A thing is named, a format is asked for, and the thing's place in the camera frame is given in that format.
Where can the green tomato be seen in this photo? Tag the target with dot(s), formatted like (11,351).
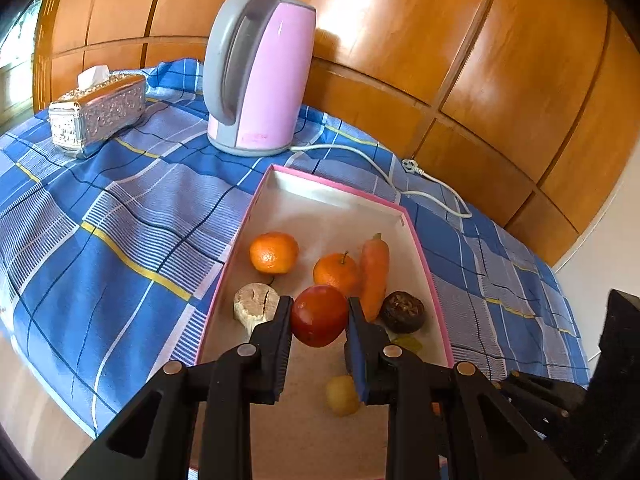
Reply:
(408,342)

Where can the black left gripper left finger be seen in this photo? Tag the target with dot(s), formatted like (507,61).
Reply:
(272,340)

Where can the red apple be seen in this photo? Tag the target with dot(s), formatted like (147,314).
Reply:
(319,315)

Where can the wooden panelled wardrobe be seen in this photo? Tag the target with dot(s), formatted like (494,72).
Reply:
(529,108)

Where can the beige mushroom stump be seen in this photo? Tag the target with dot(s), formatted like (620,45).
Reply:
(254,304)

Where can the blue plaid tablecloth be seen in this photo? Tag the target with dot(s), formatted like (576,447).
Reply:
(109,262)

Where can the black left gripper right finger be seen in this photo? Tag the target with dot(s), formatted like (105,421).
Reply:
(374,378)

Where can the silver ornate tissue box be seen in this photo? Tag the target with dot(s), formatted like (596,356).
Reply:
(103,103)

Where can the orange carrot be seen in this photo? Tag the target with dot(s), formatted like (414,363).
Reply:
(374,266)

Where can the dark brown passion fruit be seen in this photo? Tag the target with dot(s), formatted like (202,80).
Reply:
(403,313)

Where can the yellow small fruit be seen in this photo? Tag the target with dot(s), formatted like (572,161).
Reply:
(341,396)

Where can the pink white cardboard box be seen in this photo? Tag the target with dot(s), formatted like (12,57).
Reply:
(319,241)

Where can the orange mandarin near kettle side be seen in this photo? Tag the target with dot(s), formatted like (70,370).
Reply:
(274,253)

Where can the orange mandarin right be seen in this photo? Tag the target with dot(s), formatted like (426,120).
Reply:
(340,271)

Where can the pink electric kettle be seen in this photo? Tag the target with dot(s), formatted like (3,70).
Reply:
(256,67)

